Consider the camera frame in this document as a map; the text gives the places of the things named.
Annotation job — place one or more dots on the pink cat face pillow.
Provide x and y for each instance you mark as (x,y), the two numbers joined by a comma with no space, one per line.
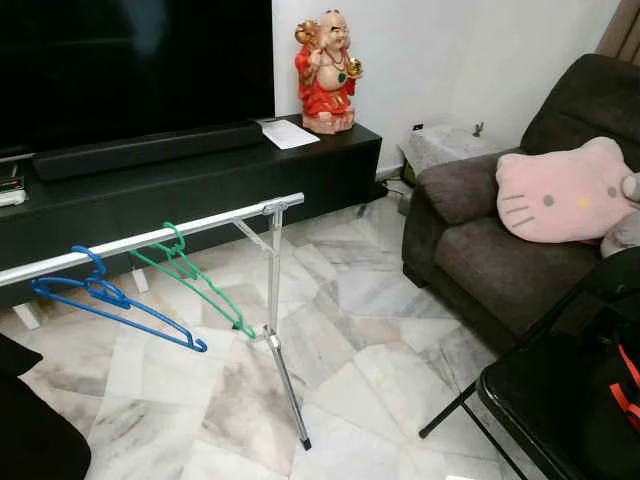
(560,195)

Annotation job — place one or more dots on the red laughing Buddha statue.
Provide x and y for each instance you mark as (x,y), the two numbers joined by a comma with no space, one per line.
(325,85)

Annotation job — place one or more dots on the black folding chair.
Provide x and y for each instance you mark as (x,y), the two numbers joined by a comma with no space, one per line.
(540,390)

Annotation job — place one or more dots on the green clothes hanger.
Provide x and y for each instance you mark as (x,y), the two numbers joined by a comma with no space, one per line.
(246,330)

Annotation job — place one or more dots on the black cloth with red stripes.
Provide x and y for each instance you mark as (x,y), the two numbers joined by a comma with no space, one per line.
(620,385)

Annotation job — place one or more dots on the dark brown sofa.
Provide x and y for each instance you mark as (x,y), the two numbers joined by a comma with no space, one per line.
(480,270)

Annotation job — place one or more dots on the silver metal clothes rack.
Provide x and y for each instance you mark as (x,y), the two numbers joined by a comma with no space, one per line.
(230,216)

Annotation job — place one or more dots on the white paper sheet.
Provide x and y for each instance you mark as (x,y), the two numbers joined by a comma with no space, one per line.
(288,133)

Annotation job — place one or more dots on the long black TV console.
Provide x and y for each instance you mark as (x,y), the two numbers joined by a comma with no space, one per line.
(200,190)

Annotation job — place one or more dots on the long black soundbar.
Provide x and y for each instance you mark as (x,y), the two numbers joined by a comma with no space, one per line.
(150,150)

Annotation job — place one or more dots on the blue clothes hanger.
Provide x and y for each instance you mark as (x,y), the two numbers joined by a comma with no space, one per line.
(196,344)

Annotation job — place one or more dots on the brown curtain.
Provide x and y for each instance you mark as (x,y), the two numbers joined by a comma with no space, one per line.
(625,30)

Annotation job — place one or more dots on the large black television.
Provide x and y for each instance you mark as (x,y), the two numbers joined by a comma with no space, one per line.
(130,60)

